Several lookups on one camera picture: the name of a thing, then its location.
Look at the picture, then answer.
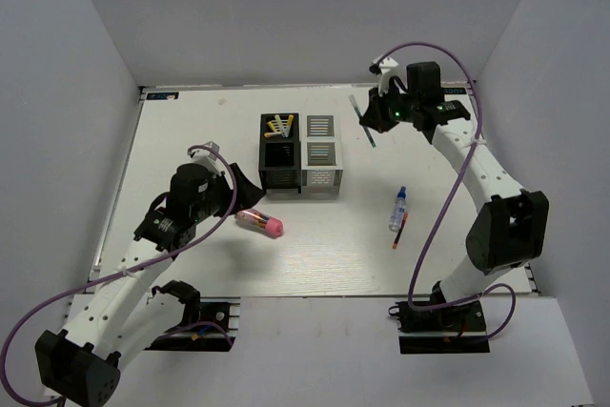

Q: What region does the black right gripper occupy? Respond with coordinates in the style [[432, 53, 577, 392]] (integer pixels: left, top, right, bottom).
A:
[[361, 81, 418, 134]]

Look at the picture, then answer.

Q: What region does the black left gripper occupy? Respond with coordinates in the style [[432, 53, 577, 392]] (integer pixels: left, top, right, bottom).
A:
[[192, 163, 265, 223]]

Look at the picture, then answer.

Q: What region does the green pen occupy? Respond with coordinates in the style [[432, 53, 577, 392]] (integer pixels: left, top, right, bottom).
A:
[[348, 94, 376, 148]]

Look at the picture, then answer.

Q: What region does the pink marker set bottle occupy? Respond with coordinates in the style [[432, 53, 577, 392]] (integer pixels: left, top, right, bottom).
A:
[[234, 209, 284, 238]]

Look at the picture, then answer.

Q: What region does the pale green capped white marker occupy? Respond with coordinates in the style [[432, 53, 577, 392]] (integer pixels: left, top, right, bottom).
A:
[[279, 120, 290, 137]]

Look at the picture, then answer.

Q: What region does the clear spray bottle blue cap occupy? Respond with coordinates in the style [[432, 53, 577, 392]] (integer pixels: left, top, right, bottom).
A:
[[389, 186, 407, 233]]

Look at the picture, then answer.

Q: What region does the red orange pen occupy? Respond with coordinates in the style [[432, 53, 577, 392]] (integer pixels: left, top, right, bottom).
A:
[[392, 212, 409, 250]]

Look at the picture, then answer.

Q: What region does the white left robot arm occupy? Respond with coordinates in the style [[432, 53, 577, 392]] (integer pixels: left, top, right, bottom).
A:
[[35, 162, 265, 406]]

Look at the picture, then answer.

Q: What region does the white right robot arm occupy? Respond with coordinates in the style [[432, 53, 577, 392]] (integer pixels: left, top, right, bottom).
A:
[[360, 57, 549, 330]]

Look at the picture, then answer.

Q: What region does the black slotted organizer box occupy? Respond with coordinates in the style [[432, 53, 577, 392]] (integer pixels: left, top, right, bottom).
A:
[[258, 112, 301, 193]]

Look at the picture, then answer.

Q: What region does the right XDOF logo sticker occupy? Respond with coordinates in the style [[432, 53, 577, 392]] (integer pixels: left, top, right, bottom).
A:
[[443, 87, 468, 95]]

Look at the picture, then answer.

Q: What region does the white slotted organizer box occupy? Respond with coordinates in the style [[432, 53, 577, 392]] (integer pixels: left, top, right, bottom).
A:
[[300, 114, 344, 194]]

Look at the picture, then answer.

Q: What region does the yellow capped marker in organizer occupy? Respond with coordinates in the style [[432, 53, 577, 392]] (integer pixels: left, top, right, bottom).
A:
[[274, 114, 284, 132]]

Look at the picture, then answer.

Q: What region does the black XDOF logo sticker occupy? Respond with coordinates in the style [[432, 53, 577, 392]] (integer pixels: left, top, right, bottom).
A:
[[146, 92, 179, 100]]

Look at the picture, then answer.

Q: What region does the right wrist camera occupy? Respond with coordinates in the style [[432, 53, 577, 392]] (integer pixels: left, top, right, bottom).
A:
[[369, 56, 401, 96]]

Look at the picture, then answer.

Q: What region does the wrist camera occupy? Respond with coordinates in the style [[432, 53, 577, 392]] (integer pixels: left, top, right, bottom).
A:
[[187, 141, 220, 174], [369, 56, 401, 96]]

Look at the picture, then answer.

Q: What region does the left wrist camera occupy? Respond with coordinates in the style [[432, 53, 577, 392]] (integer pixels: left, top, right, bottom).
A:
[[187, 141, 220, 174]]

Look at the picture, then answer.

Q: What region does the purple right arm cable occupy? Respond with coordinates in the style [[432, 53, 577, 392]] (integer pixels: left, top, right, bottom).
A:
[[376, 42, 518, 342]]

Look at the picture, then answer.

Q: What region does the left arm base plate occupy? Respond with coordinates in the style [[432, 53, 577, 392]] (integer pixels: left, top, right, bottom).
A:
[[147, 298, 240, 353]]

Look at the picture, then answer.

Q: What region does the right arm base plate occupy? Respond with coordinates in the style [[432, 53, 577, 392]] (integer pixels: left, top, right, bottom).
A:
[[388, 301, 490, 355]]

